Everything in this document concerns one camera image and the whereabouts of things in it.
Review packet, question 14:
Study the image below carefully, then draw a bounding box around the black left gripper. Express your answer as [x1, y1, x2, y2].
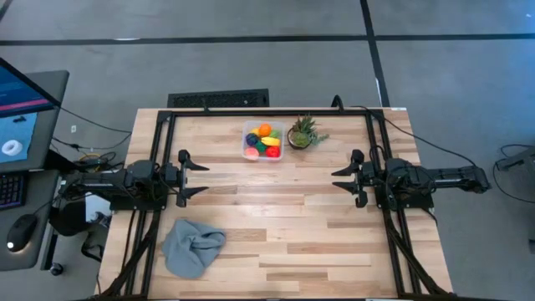
[160, 149, 210, 209]

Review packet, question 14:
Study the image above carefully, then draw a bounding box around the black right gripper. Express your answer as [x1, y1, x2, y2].
[331, 149, 377, 209]

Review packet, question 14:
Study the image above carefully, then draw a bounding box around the potted succulent plant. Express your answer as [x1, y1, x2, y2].
[286, 115, 330, 151]

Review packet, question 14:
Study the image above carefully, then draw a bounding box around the grey crumpled cloth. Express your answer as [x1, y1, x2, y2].
[161, 218, 227, 280]

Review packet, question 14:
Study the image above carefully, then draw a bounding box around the clear plastic container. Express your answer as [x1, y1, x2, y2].
[241, 120, 288, 163]

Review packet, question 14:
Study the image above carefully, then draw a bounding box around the black grille panel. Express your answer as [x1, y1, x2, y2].
[166, 88, 271, 109]

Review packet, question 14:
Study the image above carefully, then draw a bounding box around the white paper sheet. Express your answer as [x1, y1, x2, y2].
[84, 191, 113, 223]

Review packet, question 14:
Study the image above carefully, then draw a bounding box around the black stool seat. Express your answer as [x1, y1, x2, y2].
[48, 200, 91, 238]

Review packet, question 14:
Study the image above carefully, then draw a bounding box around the dark grey desk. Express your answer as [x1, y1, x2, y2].
[0, 69, 71, 273]

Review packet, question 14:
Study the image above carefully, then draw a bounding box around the grey stand foot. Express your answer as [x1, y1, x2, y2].
[495, 144, 535, 172]

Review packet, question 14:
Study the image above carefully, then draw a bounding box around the black computer mouse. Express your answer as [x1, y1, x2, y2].
[4, 213, 37, 254]

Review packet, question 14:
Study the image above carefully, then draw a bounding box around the black keyboard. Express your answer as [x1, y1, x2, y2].
[0, 171, 29, 211]

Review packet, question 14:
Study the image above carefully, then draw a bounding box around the computer monitor blue screen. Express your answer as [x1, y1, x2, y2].
[0, 56, 63, 175]

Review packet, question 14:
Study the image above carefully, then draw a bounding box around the black cable with plug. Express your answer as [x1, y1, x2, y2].
[330, 94, 480, 168]

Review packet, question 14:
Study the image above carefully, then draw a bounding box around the black aluminium table frame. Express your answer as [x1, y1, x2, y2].
[94, 106, 456, 301]

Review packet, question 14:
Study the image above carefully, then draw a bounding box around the black desk cable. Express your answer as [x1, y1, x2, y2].
[59, 106, 133, 135]
[50, 132, 133, 152]

